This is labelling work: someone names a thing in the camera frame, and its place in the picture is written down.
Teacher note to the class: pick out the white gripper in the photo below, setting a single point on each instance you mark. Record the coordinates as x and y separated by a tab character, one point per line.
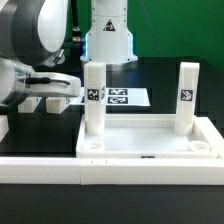
52	84

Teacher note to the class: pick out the white desk top tray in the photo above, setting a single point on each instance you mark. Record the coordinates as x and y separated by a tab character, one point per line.
143	136

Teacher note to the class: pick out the white left fence block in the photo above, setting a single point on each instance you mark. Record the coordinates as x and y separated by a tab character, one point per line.
3	126

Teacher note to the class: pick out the fiducial marker sheet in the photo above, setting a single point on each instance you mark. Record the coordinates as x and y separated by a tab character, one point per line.
127	97

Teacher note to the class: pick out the white right fence bar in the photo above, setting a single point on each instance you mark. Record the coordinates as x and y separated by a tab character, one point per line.
212	136

